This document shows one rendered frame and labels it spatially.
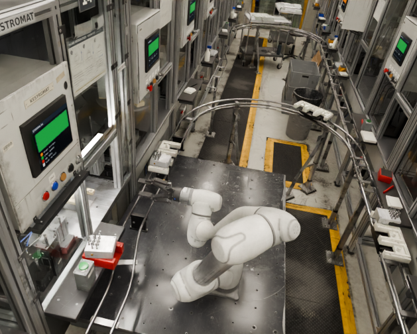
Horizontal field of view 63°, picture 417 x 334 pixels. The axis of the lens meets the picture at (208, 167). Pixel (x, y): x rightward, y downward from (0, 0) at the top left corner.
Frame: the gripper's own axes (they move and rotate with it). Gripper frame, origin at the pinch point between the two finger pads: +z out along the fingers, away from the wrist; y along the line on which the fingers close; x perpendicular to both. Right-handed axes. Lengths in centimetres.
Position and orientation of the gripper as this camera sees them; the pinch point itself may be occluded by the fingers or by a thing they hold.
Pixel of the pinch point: (144, 187)
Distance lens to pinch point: 181.3
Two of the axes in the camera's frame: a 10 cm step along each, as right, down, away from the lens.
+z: -9.8, -1.9, 0.9
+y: 1.0, -8.0, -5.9
